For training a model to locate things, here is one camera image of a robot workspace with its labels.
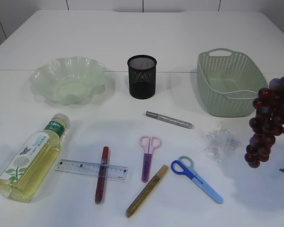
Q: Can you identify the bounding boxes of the yellow tea bottle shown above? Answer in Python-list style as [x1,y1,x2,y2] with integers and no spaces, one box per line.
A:
[0,113,70,202]

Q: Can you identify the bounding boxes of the blue scissors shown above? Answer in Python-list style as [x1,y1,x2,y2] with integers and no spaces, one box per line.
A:
[170,156,223,204]

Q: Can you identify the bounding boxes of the clear plastic sheet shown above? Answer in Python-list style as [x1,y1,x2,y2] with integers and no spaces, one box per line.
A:
[203,122,242,165]

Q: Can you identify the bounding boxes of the purple grape bunch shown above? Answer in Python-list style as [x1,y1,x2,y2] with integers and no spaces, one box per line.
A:
[244,77,284,168]

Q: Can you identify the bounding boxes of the light green wavy plate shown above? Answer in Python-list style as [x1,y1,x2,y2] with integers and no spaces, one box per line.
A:
[29,56,107,105]

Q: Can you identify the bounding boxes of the red glitter pen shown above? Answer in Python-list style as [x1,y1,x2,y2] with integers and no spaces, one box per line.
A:
[95,146,109,204]

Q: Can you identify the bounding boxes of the transparent plastic ruler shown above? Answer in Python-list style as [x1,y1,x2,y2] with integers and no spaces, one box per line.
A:
[55,159,128,182]

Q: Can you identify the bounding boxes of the black mesh pen holder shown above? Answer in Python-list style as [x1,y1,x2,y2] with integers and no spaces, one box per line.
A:
[127,55,157,99]

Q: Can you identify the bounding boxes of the silver glitter pen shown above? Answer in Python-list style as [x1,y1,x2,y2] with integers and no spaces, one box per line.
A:
[145,111,194,129]

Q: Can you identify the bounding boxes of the gold glitter pen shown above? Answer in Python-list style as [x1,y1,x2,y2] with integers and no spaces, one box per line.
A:
[125,165,168,218]

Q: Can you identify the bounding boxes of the green woven plastic basket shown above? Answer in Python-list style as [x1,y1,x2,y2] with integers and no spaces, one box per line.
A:
[197,48,268,118]

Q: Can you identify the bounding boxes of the pink purple scissors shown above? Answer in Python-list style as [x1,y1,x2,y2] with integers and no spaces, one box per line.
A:
[139,136,162,183]

